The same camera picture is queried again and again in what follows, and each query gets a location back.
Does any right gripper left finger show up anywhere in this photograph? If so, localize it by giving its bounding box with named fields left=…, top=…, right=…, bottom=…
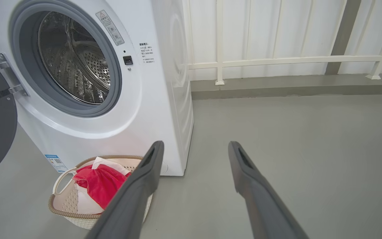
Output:
left=85, top=141, right=164, bottom=239

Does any black text instruction sticker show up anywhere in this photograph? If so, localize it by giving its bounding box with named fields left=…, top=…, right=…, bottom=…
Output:
left=139, top=42, right=155, bottom=64

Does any metal door hinge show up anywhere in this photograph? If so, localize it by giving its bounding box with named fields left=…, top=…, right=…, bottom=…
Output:
left=0, top=53, right=30, bottom=98

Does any cream laundry basket brown rim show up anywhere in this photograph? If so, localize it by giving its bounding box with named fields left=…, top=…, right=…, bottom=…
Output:
left=48, top=155, right=153, bottom=230

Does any white metal railing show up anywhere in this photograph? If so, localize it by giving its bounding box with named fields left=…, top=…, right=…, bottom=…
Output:
left=188, top=0, right=382, bottom=86

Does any blue energy label sticker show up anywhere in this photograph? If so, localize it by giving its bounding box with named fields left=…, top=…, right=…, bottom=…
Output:
left=44, top=154, right=68, bottom=173

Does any stainless steel washing machine drum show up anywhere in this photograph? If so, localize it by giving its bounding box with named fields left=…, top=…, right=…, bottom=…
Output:
left=38, top=11, right=111, bottom=105

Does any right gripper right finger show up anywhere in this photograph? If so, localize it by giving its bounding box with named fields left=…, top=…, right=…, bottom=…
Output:
left=228, top=141, right=309, bottom=239

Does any red and white garment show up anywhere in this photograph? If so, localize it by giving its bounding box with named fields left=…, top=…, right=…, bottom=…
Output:
left=73, top=157, right=132, bottom=214

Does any grey warning sticker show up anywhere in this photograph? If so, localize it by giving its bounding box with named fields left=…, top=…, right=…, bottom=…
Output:
left=95, top=10, right=125, bottom=46

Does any white front-load washing machine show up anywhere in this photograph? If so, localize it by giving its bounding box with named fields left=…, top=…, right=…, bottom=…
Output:
left=0, top=0, right=194, bottom=176

